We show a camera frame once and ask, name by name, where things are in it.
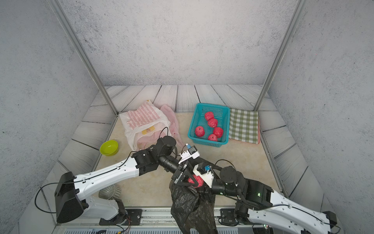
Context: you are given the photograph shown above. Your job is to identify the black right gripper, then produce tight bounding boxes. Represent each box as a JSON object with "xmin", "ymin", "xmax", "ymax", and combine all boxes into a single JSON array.
[{"xmin": 187, "ymin": 174, "xmax": 242, "ymax": 203}]

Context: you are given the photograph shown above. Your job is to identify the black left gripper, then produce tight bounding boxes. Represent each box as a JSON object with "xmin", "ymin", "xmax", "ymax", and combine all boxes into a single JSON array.
[{"xmin": 158, "ymin": 156, "xmax": 198, "ymax": 188}]

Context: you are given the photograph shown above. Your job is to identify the red apple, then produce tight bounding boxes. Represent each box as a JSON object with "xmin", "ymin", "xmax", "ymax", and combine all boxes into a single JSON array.
[
  {"xmin": 207, "ymin": 118, "xmax": 218, "ymax": 128},
  {"xmin": 213, "ymin": 127, "xmax": 224, "ymax": 138},
  {"xmin": 205, "ymin": 112, "xmax": 214, "ymax": 121},
  {"xmin": 195, "ymin": 126, "xmax": 205, "ymax": 137},
  {"xmin": 188, "ymin": 175, "xmax": 204, "ymax": 188},
  {"xmin": 207, "ymin": 134, "xmax": 218, "ymax": 142}
]

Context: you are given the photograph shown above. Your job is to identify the pink plastic bag apple print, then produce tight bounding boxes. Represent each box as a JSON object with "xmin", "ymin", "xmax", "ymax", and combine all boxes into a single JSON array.
[{"xmin": 137, "ymin": 104, "xmax": 184, "ymax": 150}]

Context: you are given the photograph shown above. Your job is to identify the black plastic bag knotted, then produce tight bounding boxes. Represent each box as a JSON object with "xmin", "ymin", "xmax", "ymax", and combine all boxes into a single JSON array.
[{"xmin": 169, "ymin": 176, "xmax": 218, "ymax": 234}]

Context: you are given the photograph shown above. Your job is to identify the pink white striped bag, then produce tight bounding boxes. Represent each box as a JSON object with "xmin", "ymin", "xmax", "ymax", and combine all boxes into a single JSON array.
[{"xmin": 119, "ymin": 100, "xmax": 170, "ymax": 151}]

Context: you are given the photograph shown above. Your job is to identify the teal plastic perforated basket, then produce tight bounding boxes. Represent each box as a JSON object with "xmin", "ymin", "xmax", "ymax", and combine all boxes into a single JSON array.
[{"xmin": 188, "ymin": 103, "xmax": 230, "ymax": 147}]

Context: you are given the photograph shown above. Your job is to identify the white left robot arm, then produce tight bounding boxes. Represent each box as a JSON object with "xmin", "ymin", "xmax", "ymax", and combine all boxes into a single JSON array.
[{"xmin": 55, "ymin": 136, "xmax": 200, "ymax": 225}]

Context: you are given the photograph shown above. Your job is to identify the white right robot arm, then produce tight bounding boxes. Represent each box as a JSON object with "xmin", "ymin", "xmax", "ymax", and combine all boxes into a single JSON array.
[{"xmin": 193, "ymin": 162, "xmax": 341, "ymax": 234}]

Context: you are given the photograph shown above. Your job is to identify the green white checkered cloth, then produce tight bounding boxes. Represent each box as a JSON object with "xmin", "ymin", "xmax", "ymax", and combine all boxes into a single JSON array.
[{"xmin": 229, "ymin": 108, "xmax": 261, "ymax": 144}]

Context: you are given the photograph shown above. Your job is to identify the green plastic bowl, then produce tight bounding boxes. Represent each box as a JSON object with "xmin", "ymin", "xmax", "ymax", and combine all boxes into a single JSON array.
[{"xmin": 99, "ymin": 140, "xmax": 119, "ymax": 156}]

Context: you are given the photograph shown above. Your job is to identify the silver ribbed metal cup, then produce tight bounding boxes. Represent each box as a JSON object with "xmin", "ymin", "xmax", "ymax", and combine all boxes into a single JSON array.
[{"xmin": 98, "ymin": 184, "xmax": 121, "ymax": 200}]

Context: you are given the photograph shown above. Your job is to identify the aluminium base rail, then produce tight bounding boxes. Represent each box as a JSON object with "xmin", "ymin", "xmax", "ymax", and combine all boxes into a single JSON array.
[{"xmin": 52, "ymin": 206, "xmax": 307, "ymax": 234}]

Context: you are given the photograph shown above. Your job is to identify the right aluminium frame post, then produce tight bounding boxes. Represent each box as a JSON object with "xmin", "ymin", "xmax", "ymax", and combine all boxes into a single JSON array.
[{"xmin": 254, "ymin": 0, "xmax": 307, "ymax": 111}]

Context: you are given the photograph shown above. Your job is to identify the aluminium frame post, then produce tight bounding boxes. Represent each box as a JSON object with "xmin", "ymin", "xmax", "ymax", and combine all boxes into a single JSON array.
[
  {"xmin": 48, "ymin": 0, "xmax": 119, "ymax": 116},
  {"xmin": 254, "ymin": 0, "xmax": 307, "ymax": 111}
]

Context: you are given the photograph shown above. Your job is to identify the left aluminium frame post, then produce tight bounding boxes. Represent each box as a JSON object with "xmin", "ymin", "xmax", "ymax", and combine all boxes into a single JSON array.
[{"xmin": 48, "ymin": 0, "xmax": 119, "ymax": 116}]

